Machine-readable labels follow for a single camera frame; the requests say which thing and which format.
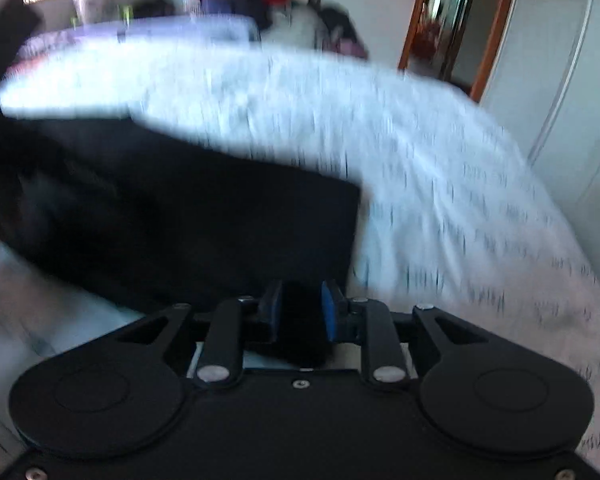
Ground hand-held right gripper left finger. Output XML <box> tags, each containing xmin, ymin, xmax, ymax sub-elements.
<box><xmin>115</xmin><ymin>280</ymin><xmax>285</xmax><ymax>390</ymax></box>

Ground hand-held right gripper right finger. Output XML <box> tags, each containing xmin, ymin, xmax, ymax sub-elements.
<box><xmin>321</xmin><ymin>280</ymin><xmax>492</xmax><ymax>390</ymax></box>

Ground black pants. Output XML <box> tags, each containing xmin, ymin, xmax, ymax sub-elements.
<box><xmin>0</xmin><ymin>107</ymin><xmax>364</xmax><ymax>367</ymax></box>

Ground floral pillow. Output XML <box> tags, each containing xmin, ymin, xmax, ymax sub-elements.
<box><xmin>74</xmin><ymin>0</ymin><xmax>117</xmax><ymax>26</ymax></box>

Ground green plastic chair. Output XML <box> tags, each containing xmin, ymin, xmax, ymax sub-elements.
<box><xmin>69</xmin><ymin>4</ymin><xmax>134</xmax><ymax>29</ymax></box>

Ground black duffel bag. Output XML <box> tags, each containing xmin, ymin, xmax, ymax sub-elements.
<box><xmin>134</xmin><ymin>0</ymin><xmax>182</xmax><ymax>19</ymax></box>

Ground light blue quilted blanket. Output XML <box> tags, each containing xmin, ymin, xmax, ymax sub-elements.
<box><xmin>20</xmin><ymin>14</ymin><xmax>262</xmax><ymax>61</ymax></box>

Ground bed with white printed sheet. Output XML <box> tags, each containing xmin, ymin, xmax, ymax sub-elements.
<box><xmin>0</xmin><ymin>30</ymin><xmax>600</xmax><ymax>466</ymax></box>

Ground navy puffer jacket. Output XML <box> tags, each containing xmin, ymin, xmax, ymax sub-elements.
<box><xmin>200</xmin><ymin>0</ymin><xmax>282</xmax><ymax>32</ymax></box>

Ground purple bag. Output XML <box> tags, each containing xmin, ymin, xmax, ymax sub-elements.
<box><xmin>339</xmin><ymin>39</ymin><xmax>369</xmax><ymax>59</ymax></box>

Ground grey storage bag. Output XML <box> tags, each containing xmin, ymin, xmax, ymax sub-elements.
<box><xmin>262</xmin><ymin>4</ymin><xmax>327</xmax><ymax>52</ymax></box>

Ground black backpack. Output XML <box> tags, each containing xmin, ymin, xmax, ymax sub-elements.
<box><xmin>321</xmin><ymin>4</ymin><xmax>362</xmax><ymax>56</ymax></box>

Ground white wardrobe with flower stickers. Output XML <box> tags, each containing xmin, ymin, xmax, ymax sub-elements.
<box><xmin>480</xmin><ymin>0</ymin><xmax>600</xmax><ymax>243</ymax></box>

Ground wooden door frame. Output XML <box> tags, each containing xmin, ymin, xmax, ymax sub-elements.
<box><xmin>397</xmin><ymin>0</ymin><xmax>524</xmax><ymax>104</ymax></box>

